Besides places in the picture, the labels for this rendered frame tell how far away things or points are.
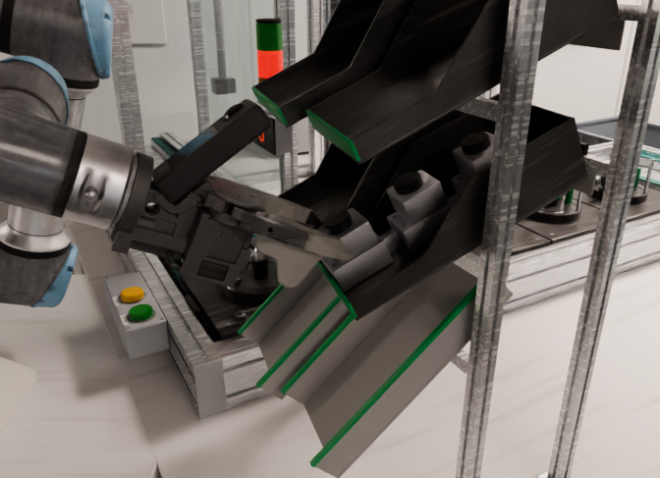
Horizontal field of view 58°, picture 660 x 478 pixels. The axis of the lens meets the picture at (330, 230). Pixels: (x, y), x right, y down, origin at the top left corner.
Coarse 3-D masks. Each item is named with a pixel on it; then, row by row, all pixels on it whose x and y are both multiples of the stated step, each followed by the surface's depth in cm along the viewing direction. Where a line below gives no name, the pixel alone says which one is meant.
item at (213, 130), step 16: (240, 112) 52; (256, 112) 51; (208, 128) 54; (224, 128) 51; (240, 128) 51; (256, 128) 52; (192, 144) 53; (208, 144) 51; (224, 144) 51; (240, 144) 52; (176, 160) 52; (192, 160) 51; (208, 160) 51; (224, 160) 52; (160, 176) 51; (176, 176) 51; (192, 176) 51; (176, 192) 51
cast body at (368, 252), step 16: (352, 208) 63; (336, 224) 60; (352, 224) 61; (368, 224) 60; (352, 240) 60; (368, 240) 61; (384, 240) 64; (400, 240) 64; (368, 256) 62; (384, 256) 62; (336, 272) 61; (352, 272) 61; (368, 272) 62
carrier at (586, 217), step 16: (544, 208) 139; (560, 208) 139; (576, 208) 139; (592, 208) 144; (528, 224) 135; (544, 224) 135; (560, 224) 135; (576, 224) 135; (592, 224) 135; (560, 240) 129
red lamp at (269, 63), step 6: (258, 54) 113; (264, 54) 112; (270, 54) 112; (276, 54) 112; (282, 54) 114; (258, 60) 114; (264, 60) 113; (270, 60) 112; (276, 60) 113; (282, 60) 114; (258, 66) 114; (264, 66) 113; (270, 66) 113; (276, 66) 113; (282, 66) 114; (258, 72) 115; (264, 72) 113; (270, 72) 113; (276, 72) 114
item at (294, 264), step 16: (288, 224) 54; (256, 240) 54; (272, 240) 54; (320, 240) 54; (336, 240) 56; (272, 256) 55; (288, 256) 55; (304, 256) 55; (320, 256) 55; (336, 256) 55; (352, 256) 57; (288, 272) 55; (304, 272) 55
